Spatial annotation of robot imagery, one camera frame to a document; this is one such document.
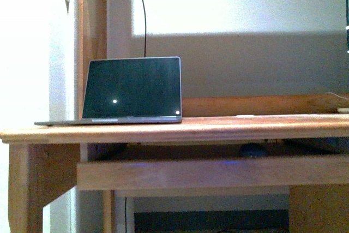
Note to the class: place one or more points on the black computer mouse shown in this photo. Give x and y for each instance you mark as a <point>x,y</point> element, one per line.
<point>252,150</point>

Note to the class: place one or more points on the grey open laptop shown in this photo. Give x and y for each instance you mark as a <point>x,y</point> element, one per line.
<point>130,91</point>

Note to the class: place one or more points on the wooden desk with hutch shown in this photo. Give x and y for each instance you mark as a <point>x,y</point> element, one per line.
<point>43,161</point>

